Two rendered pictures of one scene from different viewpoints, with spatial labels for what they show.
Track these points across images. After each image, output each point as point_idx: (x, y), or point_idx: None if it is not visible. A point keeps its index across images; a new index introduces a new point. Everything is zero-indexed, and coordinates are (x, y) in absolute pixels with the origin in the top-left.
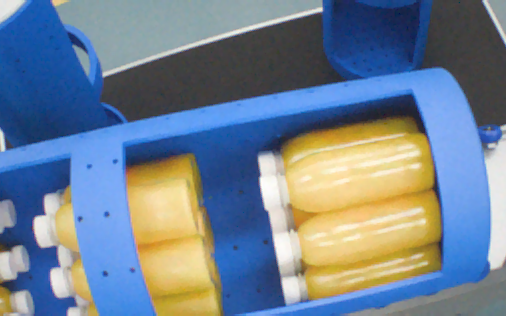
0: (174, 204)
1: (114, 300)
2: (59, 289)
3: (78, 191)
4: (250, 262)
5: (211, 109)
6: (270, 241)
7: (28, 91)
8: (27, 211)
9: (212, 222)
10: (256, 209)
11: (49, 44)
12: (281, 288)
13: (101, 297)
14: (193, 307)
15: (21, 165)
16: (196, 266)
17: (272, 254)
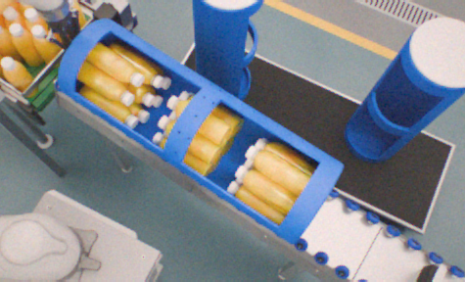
0: (219, 130)
1: (174, 142)
2: (161, 123)
3: (193, 101)
4: (232, 168)
5: (256, 113)
6: None
7: (214, 42)
8: (174, 88)
9: (232, 146)
10: None
11: (236, 33)
12: None
13: (171, 138)
14: (198, 165)
15: (182, 75)
16: (209, 154)
17: None
